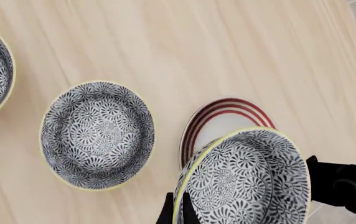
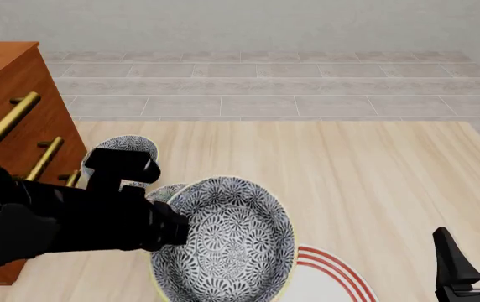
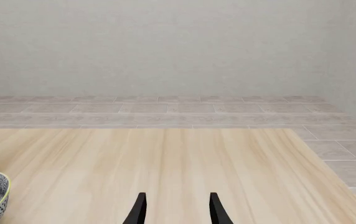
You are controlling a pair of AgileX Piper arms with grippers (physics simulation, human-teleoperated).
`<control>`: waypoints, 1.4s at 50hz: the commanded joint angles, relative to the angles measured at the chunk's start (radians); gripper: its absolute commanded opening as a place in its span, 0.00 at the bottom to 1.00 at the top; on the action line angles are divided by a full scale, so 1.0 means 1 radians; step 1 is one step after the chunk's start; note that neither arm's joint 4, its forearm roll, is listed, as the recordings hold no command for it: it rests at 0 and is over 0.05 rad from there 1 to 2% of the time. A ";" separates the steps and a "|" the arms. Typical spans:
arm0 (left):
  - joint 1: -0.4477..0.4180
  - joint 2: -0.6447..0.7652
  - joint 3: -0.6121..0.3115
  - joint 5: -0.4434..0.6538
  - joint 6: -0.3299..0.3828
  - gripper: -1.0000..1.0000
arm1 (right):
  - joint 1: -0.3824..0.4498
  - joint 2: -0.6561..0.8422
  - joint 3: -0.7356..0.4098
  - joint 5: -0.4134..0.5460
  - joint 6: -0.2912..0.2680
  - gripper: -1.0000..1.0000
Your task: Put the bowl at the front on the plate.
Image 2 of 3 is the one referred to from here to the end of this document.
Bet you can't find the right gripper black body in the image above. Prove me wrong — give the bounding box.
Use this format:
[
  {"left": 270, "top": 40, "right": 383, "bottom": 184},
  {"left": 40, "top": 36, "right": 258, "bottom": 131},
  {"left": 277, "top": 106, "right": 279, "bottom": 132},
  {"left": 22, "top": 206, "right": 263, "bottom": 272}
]
[{"left": 434, "top": 280, "right": 480, "bottom": 302}]

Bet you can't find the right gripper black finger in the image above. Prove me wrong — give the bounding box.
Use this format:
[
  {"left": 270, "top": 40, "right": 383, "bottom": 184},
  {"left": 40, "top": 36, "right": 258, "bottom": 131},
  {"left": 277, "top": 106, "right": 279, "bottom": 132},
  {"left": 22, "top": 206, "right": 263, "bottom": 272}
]
[{"left": 432, "top": 226, "right": 480, "bottom": 287}]

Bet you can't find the wooden cabinet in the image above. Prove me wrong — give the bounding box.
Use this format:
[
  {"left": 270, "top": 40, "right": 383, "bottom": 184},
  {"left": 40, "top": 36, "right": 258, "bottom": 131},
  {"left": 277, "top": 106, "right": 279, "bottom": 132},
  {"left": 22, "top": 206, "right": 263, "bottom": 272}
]
[{"left": 0, "top": 41, "right": 90, "bottom": 286}]

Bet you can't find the long brass drawer handle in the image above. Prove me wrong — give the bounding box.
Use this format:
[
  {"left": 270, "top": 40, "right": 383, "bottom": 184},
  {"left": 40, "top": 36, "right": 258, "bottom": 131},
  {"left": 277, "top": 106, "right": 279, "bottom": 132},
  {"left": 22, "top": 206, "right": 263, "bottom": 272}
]
[{"left": 0, "top": 91, "right": 42, "bottom": 143}]

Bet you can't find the large black patterned bowl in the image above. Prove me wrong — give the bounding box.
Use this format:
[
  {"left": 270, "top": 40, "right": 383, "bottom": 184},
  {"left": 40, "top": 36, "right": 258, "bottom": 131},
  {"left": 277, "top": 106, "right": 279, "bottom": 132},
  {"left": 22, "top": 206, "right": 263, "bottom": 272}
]
[{"left": 146, "top": 175, "right": 298, "bottom": 302}]

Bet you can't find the white plate with red rings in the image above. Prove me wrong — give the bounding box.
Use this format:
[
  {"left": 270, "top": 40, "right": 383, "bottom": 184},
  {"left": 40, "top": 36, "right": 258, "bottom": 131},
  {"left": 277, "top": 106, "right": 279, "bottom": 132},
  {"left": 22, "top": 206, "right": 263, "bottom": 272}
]
[{"left": 280, "top": 244, "right": 379, "bottom": 302}]

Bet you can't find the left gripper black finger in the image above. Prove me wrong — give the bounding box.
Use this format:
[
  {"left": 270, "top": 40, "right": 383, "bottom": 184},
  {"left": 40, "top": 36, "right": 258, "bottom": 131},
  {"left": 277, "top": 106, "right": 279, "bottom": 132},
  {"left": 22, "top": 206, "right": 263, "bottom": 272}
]
[{"left": 152, "top": 200, "right": 191, "bottom": 253}]

